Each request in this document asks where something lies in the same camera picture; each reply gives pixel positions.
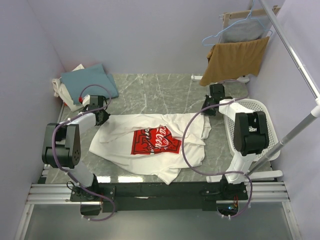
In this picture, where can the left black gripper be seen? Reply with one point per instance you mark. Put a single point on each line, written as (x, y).
(105, 118)

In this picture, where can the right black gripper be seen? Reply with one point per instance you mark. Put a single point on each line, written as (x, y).
(207, 112)

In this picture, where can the white t-shirt red print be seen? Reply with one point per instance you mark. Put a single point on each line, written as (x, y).
(153, 144)

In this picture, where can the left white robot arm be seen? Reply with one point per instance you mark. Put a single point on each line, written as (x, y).
(62, 147)

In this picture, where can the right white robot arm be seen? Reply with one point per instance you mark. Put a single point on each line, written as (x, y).
(250, 133)

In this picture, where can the folded teal t-shirt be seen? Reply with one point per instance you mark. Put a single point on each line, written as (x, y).
(76, 81)

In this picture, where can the brown t-shirt on rack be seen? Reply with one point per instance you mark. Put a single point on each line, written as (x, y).
(226, 61)

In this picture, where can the folded cream t-shirt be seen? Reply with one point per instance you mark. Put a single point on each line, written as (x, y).
(60, 91)

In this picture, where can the white perforated plastic basket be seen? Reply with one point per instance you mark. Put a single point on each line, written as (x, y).
(254, 105)

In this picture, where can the grey garment on rack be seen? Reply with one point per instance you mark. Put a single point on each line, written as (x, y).
(243, 31)

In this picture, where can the wooden drying rack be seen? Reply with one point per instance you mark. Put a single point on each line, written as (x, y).
(230, 17)

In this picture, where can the light blue wire hanger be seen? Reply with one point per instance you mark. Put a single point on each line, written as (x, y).
(268, 32)

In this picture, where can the silver clothes rail stand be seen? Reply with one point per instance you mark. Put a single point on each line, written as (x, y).
(281, 87)

